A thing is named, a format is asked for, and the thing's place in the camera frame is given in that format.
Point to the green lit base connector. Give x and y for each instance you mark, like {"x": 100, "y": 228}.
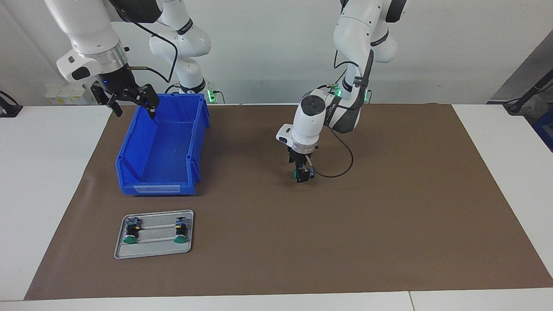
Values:
{"x": 211, "y": 94}
{"x": 335, "y": 90}

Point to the black clamp mount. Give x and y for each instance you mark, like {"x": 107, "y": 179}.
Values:
{"x": 8, "y": 110}

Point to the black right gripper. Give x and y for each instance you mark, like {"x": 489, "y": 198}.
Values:
{"x": 116, "y": 84}

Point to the blue plastic storage bin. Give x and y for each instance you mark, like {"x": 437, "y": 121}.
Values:
{"x": 164, "y": 147}

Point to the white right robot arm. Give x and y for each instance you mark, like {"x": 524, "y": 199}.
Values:
{"x": 86, "y": 26}

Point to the black stand pole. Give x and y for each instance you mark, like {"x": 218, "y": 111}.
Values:
{"x": 525, "y": 97}

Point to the grey metal tray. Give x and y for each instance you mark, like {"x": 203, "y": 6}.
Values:
{"x": 151, "y": 250}

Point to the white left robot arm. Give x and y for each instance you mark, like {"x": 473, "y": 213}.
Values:
{"x": 358, "y": 30}

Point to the brown table mat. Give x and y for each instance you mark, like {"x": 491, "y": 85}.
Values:
{"x": 324, "y": 237}

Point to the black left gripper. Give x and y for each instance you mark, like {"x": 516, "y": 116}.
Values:
{"x": 301, "y": 156}

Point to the green push button switch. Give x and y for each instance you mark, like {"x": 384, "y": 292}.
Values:
{"x": 131, "y": 238}
{"x": 180, "y": 239}
{"x": 295, "y": 174}

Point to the blue crate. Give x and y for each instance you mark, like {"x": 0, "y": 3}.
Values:
{"x": 545, "y": 129}

